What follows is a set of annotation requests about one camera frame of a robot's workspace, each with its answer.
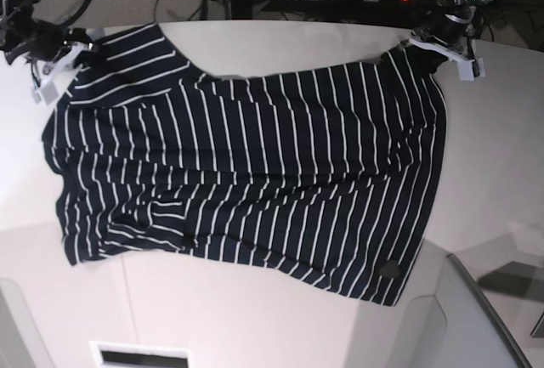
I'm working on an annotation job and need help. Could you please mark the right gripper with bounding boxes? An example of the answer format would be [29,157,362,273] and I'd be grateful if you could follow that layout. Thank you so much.
[1,16,105,105]

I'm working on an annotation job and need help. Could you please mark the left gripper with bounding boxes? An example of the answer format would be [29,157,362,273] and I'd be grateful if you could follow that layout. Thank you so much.
[408,4,485,81]

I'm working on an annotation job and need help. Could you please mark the navy white striped t-shirt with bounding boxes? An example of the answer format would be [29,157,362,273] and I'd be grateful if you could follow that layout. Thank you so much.
[42,25,446,306]

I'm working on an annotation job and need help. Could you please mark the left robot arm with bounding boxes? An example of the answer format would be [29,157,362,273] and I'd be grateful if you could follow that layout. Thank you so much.
[409,0,494,81]

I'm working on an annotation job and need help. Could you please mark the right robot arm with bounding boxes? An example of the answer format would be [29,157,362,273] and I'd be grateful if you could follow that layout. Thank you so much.
[1,0,94,105]

